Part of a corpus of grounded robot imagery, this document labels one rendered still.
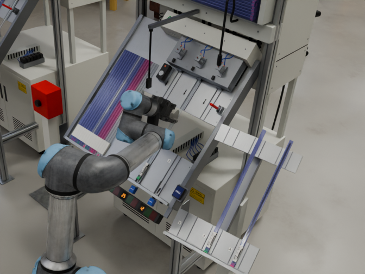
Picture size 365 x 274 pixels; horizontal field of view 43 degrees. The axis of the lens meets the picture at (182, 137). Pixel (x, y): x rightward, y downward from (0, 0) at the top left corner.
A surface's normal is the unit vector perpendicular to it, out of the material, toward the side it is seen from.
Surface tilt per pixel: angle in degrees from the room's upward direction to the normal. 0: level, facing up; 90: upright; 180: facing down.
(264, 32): 90
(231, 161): 0
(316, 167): 0
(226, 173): 0
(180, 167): 44
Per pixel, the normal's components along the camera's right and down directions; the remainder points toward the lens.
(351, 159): 0.07, -0.82
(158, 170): -0.40, -0.32
